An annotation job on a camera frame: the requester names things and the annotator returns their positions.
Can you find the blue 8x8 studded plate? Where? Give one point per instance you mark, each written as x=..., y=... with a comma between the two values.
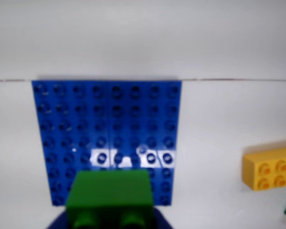
x=105, y=119

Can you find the yellow 2x4 block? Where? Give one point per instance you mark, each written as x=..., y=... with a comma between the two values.
x=269, y=169

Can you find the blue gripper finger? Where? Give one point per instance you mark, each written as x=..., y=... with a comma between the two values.
x=58, y=221
x=162, y=219

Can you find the green 2x2 block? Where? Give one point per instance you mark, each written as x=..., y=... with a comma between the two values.
x=109, y=190

